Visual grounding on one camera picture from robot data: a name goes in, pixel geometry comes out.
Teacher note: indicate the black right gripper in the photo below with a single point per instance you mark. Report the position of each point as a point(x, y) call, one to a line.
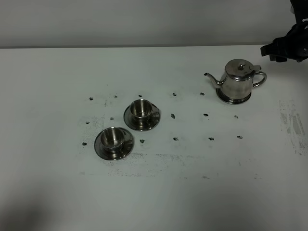
point(294, 45)

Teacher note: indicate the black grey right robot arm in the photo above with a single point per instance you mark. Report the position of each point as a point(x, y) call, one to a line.
point(300, 10)

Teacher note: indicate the stainless steel teapot saucer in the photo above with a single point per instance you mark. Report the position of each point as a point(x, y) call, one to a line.
point(230, 100)

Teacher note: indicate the far stainless steel saucer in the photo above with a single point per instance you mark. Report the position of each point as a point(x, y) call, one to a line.
point(142, 124)

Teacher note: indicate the far stainless steel teacup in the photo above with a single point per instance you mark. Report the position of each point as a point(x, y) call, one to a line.
point(142, 109)

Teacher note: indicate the stainless steel teacup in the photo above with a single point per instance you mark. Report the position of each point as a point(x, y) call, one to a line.
point(114, 138)
point(142, 109)

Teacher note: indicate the near stainless steel saucer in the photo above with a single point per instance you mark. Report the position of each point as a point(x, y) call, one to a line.
point(112, 155)

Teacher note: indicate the near stainless steel teacup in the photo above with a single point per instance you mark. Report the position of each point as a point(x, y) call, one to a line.
point(114, 138)

